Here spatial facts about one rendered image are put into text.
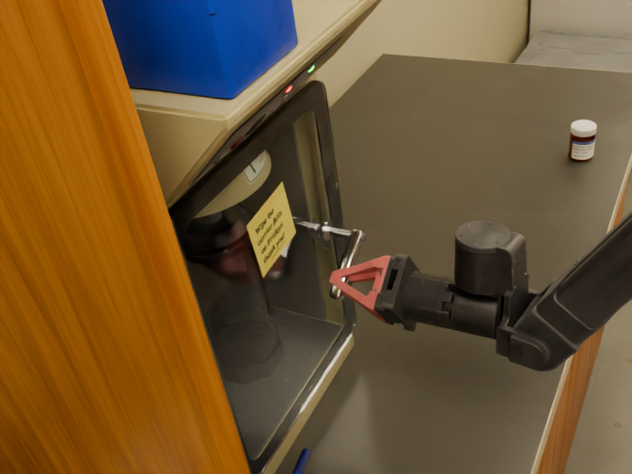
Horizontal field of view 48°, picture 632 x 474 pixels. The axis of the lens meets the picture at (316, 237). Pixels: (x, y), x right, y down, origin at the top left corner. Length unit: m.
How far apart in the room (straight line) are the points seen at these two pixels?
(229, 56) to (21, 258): 0.24
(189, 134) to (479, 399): 0.63
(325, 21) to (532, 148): 0.97
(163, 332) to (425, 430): 0.52
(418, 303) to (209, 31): 0.42
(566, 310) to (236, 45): 0.40
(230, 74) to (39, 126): 0.13
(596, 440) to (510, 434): 1.22
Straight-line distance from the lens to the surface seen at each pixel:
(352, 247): 0.85
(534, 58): 3.46
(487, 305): 0.77
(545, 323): 0.73
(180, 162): 0.53
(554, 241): 1.28
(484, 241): 0.73
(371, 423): 0.99
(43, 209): 0.53
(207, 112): 0.50
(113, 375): 0.64
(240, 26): 0.51
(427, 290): 0.79
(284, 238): 0.79
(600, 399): 2.28
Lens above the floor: 1.72
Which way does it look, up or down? 36 degrees down
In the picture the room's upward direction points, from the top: 9 degrees counter-clockwise
